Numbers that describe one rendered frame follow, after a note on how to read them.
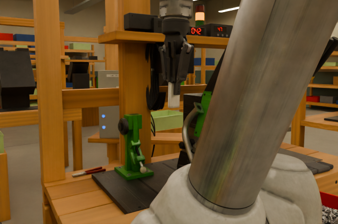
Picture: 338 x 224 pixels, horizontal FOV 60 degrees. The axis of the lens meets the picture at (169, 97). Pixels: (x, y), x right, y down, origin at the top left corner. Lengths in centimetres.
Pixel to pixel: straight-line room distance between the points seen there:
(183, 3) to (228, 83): 47
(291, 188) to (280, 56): 31
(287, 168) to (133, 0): 113
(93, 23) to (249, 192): 1153
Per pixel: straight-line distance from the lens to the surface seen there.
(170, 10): 78
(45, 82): 134
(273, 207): 55
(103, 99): 150
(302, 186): 58
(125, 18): 143
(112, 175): 138
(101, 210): 113
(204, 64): 649
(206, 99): 133
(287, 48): 31
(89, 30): 1172
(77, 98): 146
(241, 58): 32
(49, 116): 136
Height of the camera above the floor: 138
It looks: 6 degrees down
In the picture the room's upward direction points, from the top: straight up
